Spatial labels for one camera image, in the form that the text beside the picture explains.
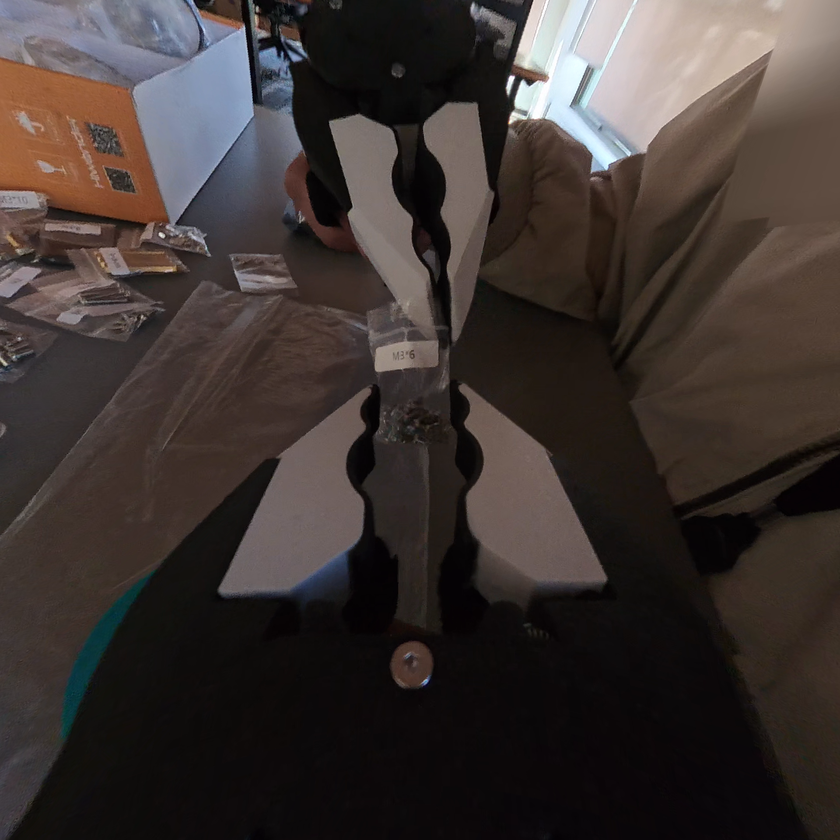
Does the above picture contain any pile of clear hardware packets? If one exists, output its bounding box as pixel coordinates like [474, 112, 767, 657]
[0, 190, 299, 385]

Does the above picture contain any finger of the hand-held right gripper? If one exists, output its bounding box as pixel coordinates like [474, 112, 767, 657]
[328, 115, 438, 330]
[422, 104, 494, 343]

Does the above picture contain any person's right forearm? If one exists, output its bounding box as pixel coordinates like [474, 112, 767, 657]
[479, 119, 631, 322]

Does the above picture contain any person's right hand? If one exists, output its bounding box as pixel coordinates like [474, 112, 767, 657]
[283, 150, 368, 258]

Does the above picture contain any teal round metal plate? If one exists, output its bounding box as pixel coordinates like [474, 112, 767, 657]
[62, 567, 161, 736]

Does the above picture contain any small labelled screw bag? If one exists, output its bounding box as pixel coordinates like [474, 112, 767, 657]
[366, 298, 454, 447]

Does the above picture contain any bubble wrap bundle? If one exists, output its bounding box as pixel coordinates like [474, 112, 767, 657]
[66, 0, 211, 60]

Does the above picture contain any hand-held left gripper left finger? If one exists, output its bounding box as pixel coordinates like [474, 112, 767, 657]
[218, 384, 395, 601]

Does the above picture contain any large clear plastic bag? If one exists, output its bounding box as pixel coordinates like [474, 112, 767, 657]
[0, 281, 388, 821]

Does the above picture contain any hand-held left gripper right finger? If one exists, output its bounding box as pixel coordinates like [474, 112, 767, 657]
[440, 382, 609, 595]

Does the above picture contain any orange cardboard box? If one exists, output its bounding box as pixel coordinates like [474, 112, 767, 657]
[0, 26, 256, 225]

